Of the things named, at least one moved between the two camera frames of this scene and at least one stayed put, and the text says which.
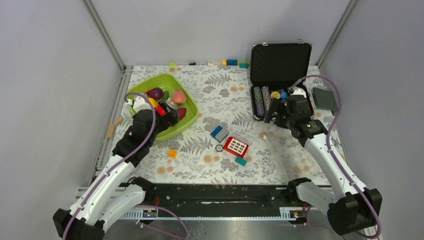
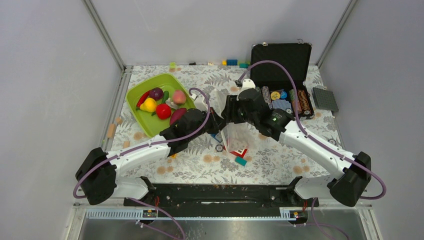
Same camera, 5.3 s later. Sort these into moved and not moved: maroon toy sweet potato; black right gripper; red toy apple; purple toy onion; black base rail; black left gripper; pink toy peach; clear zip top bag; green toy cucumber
Moved: clear zip top bag; black left gripper; black right gripper
Not moved: purple toy onion; green toy cucumber; maroon toy sweet potato; black base rail; red toy apple; pink toy peach
